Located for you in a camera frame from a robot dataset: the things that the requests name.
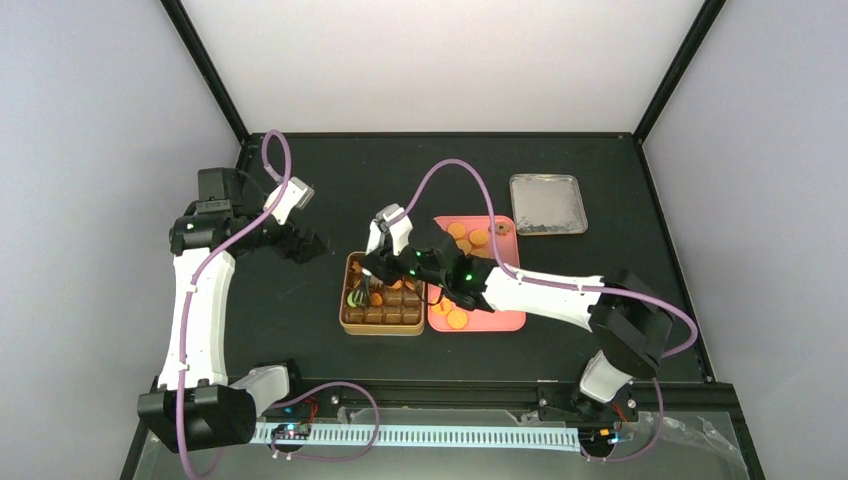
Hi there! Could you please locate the gold cookie tin box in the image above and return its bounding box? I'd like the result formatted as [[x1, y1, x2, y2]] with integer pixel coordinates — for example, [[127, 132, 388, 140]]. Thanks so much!
[[339, 252, 427, 336]]

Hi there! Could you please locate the green round cookie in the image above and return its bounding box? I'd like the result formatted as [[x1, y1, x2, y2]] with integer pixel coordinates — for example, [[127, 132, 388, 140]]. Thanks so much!
[[346, 290, 368, 308]]

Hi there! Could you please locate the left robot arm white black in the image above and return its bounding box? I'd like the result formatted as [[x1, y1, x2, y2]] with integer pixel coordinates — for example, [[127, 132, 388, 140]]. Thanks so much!
[[137, 168, 326, 453]]

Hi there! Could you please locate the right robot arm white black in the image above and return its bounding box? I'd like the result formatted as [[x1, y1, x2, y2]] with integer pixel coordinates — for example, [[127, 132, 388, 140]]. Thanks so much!
[[360, 226, 672, 419]]

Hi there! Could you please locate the round cracker cookie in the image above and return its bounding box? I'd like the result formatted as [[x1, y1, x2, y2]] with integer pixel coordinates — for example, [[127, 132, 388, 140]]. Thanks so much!
[[446, 222, 467, 240]]

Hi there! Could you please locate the round golden cookie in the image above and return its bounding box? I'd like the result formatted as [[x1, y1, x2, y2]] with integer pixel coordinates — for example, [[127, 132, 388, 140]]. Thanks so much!
[[446, 309, 468, 330]]

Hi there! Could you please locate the brown flower cookie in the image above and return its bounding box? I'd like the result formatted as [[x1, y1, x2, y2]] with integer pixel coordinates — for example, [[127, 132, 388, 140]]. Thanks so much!
[[489, 222, 513, 236]]

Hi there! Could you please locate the pink plastic tray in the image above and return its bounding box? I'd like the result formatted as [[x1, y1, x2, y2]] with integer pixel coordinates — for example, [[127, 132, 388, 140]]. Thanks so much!
[[427, 215, 526, 333]]

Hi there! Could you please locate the silver tin lid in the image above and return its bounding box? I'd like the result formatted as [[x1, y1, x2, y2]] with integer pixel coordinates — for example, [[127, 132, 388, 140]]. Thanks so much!
[[509, 174, 588, 236]]

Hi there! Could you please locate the left circuit board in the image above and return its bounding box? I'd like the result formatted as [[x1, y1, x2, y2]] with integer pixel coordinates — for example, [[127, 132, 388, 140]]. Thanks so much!
[[271, 423, 312, 443]]

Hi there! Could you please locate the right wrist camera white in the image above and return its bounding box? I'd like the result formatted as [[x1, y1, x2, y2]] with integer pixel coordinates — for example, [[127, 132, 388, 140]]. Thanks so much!
[[365, 203, 413, 256]]

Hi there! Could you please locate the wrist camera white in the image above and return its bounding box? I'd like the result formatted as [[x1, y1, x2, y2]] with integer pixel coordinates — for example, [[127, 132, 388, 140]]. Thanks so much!
[[263, 177, 314, 225], [365, 203, 413, 256]]

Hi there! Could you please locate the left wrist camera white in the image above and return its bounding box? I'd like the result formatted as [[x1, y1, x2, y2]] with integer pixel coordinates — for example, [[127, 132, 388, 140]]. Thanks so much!
[[263, 177, 314, 225]]

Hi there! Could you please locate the white slotted cable duct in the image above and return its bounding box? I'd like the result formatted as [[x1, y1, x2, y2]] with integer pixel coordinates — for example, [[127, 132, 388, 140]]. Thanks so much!
[[250, 422, 581, 452]]

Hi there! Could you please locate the black front rail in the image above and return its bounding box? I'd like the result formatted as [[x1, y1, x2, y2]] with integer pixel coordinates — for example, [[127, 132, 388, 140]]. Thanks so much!
[[276, 378, 742, 421]]

